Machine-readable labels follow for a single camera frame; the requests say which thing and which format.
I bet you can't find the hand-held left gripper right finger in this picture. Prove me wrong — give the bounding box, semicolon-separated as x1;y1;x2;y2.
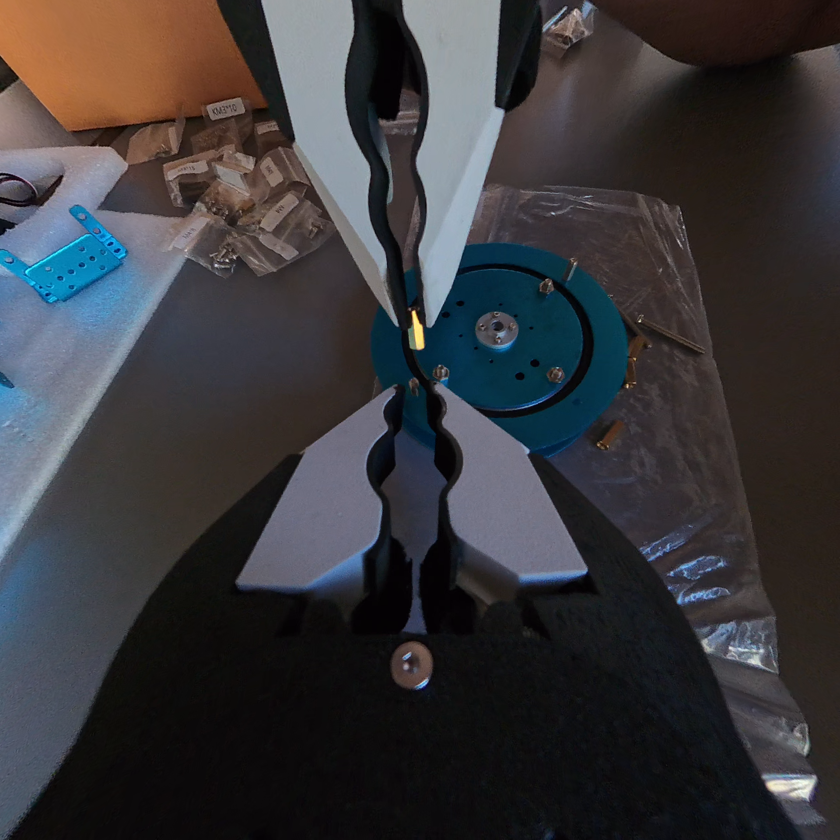
420;381;589;626

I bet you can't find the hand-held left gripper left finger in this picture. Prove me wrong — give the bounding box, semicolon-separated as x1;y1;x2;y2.
235;386;416;631

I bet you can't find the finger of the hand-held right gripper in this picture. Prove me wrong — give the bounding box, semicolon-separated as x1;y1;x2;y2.
260;0;404;328
397;0;506;328

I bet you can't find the teal metal ring plate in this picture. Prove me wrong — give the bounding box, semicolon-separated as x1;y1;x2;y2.
371;243;627;434
394;394;621;457

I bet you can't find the blue turntable bearing assembly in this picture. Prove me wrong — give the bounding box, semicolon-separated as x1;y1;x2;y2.
402;266;595;414

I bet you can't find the person's right forearm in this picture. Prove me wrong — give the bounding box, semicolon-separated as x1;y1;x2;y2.
594;0;840;67

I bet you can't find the grey desk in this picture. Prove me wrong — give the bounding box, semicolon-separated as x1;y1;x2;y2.
0;0;840;840

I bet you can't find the pile of small hardware bags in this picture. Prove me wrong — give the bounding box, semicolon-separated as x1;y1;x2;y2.
125;0;595;280

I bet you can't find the orange cardboard box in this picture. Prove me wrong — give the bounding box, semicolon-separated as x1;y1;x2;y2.
0;0;270;132

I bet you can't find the clear plastic bag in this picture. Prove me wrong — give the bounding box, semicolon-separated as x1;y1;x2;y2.
394;184;824;828

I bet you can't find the white foam block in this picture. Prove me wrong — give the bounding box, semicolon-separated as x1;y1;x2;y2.
0;146;129;224

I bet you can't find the white foam tray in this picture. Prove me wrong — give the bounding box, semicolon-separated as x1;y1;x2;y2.
0;85;191;559

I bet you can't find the black cable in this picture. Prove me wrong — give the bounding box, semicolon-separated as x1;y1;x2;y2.
0;172;67;212

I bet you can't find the blue metal U bracket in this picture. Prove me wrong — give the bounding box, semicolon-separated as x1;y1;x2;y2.
0;205;129;306

